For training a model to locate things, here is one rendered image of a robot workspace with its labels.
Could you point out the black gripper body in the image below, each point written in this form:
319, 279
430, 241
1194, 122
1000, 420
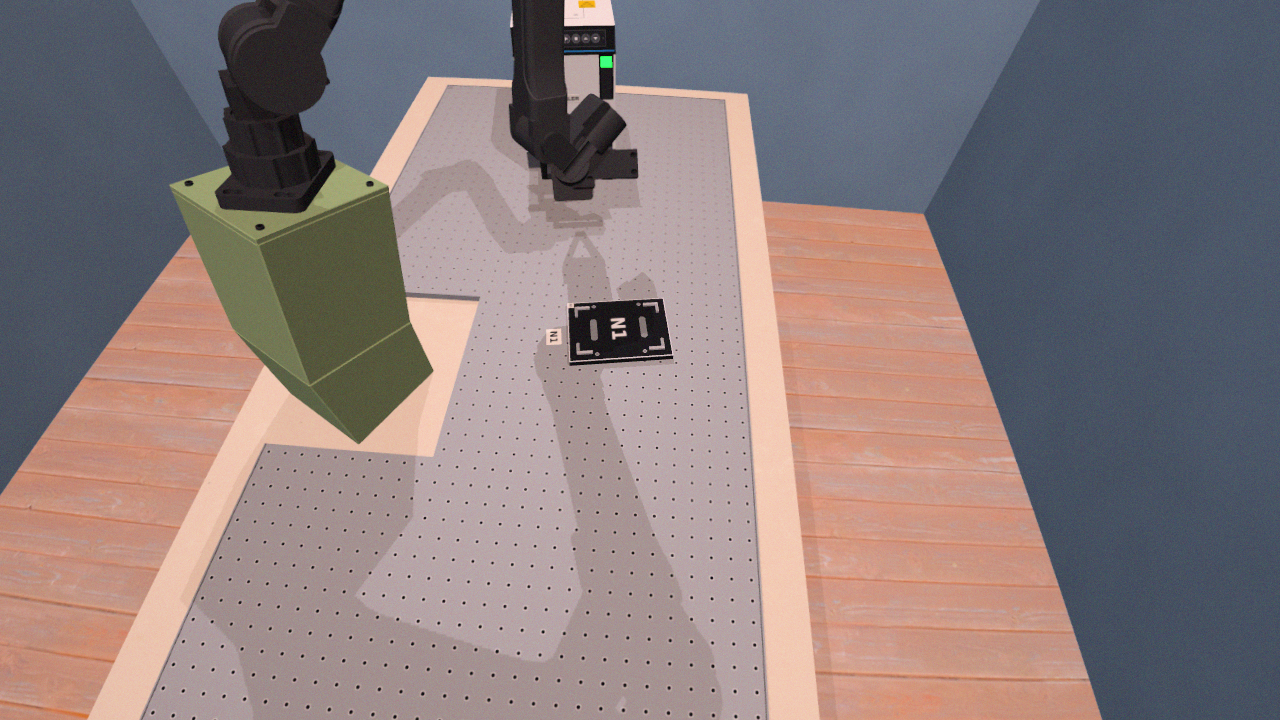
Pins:
564, 192

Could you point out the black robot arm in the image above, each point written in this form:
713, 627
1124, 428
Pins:
276, 62

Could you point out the white benchtop heat sealer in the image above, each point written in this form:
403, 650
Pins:
589, 57

